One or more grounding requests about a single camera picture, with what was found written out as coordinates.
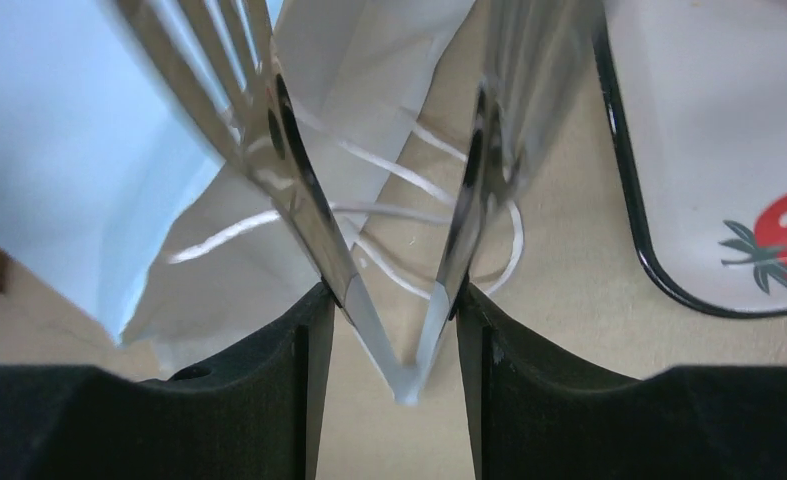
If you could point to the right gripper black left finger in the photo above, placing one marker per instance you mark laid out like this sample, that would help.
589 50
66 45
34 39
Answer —
251 411

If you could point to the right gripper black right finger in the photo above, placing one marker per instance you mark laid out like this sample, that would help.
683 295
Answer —
537 411

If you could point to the white blue paper bag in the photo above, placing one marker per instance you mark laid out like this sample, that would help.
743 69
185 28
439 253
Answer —
109 197

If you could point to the metal kitchen tongs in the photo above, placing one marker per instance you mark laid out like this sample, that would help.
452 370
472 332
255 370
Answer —
535 55

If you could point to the white strawberry enamel tray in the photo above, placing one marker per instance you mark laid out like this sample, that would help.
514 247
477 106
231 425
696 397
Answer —
696 96

